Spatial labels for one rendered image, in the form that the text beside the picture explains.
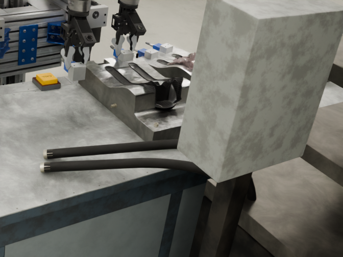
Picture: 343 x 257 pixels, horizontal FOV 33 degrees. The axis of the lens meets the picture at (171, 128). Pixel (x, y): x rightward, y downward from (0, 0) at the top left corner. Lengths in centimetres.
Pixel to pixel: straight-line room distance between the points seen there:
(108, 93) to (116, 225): 50
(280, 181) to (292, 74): 70
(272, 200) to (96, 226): 56
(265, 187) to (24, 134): 80
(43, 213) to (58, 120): 47
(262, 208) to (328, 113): 37
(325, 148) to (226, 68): 54
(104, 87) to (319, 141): 83
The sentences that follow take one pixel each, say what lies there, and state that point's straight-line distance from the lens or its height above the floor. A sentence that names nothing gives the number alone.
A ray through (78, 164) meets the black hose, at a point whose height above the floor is 84.
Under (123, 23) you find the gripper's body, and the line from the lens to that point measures 228.
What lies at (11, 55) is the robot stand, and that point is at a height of 78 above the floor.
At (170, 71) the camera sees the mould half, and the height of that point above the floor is 87.
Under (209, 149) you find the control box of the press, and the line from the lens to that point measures 134.
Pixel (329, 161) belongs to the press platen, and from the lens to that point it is 165.
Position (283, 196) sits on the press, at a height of 79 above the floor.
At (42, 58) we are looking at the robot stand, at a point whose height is 73.
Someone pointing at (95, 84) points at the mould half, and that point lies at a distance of 220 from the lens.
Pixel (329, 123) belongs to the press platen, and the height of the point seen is 104.
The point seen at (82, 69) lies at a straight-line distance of 208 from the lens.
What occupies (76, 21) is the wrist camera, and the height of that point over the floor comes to 112.
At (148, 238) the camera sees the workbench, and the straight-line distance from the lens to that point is 205.
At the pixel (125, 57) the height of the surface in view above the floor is 91.
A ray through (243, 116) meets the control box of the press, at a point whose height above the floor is 124.
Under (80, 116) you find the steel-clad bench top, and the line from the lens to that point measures 208.
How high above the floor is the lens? 181
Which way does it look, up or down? 29 degrees down
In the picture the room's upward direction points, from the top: 11 degrees clockwise
